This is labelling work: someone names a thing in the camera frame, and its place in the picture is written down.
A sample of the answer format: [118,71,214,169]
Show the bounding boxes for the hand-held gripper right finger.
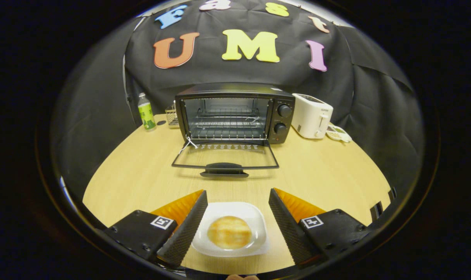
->
[269,188,370,269]

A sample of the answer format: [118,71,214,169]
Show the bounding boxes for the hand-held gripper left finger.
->
[103,189,209,269]

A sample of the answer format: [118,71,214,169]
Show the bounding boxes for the round golden bun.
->
[207,216,253,250]

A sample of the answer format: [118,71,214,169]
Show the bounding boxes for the black toaster oven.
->
[171,82,296,179]

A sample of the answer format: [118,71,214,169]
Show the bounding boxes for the white pop-up toaster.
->
[291,93,334,139]

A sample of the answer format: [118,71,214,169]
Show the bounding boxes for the white square plate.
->
[192,201,269,257]

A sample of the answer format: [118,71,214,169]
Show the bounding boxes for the small snack dish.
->
[326,124,352,143]

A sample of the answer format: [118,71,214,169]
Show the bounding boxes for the green drink bottle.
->
[137,93,157,131]

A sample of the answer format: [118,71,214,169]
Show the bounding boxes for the metal wire basket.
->
[165,100,180,129]

